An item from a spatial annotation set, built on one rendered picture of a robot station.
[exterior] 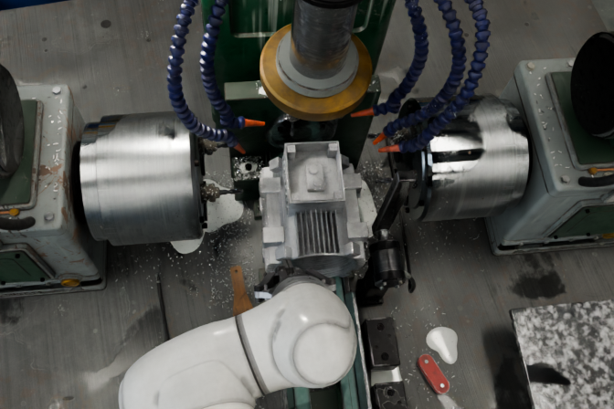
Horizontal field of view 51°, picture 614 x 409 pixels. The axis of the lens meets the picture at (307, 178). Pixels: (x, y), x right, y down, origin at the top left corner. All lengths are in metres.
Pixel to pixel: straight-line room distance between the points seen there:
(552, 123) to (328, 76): 0.49
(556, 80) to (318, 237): 0.56
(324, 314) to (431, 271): 0.78
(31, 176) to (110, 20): 0.73
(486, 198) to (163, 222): 0.60
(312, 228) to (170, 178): 0.27
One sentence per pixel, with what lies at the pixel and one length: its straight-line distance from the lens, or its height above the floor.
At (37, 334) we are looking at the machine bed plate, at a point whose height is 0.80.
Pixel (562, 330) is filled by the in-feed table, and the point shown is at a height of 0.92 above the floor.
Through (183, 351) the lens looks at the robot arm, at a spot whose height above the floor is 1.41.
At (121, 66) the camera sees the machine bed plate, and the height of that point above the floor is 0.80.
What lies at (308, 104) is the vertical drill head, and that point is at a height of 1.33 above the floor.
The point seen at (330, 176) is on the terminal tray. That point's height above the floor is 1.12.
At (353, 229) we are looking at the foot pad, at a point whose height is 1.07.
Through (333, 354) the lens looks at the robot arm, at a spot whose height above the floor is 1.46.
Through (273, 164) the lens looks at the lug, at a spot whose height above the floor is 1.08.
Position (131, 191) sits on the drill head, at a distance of 1.16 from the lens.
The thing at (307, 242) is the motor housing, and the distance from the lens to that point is 1.16.
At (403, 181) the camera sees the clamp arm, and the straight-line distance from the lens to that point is 1.06.
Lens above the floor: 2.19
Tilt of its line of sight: 65 degrees down
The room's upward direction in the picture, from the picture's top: 10 degrees clockwise
